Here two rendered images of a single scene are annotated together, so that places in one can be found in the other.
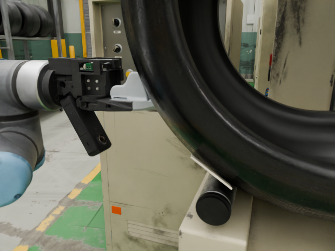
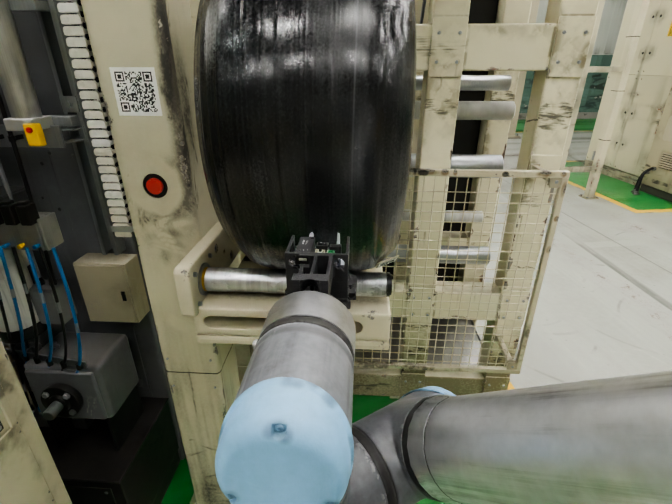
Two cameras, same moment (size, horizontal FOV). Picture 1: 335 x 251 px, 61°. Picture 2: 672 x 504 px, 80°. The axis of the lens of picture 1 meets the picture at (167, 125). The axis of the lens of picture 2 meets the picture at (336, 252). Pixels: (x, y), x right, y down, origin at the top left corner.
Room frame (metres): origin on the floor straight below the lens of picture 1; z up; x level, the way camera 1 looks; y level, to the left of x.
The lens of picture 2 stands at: (0.57, 0.53, 1.27)
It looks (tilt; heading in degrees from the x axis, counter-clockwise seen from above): 25 degrees down; 254
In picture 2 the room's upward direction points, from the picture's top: straight up
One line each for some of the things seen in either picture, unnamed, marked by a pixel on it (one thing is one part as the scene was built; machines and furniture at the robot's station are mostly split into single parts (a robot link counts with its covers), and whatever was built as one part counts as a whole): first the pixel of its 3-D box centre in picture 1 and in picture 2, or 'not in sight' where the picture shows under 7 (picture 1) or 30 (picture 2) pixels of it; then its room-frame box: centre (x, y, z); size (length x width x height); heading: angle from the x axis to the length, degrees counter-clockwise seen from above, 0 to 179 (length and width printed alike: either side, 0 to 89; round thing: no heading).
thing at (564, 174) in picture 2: not in sight; (393, 279); (0.10, -0.48, 0.65); 0.90 x 0.02 x 0.70; 161
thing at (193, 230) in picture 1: (228, 189); (294, 311); (0.47, -0.11, 0.84); 0.36 x 0.09 x 0.06; 161
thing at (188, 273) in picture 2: not in sight; (222, 247); (0.60, -0.31, 0.90); 0.40 x 0.03 x 0.10; 71
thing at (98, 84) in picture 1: (85, 83); (316, 288); (0.49, 0.14, 1.03); 0.12 x 0.08 x 0.09; 71
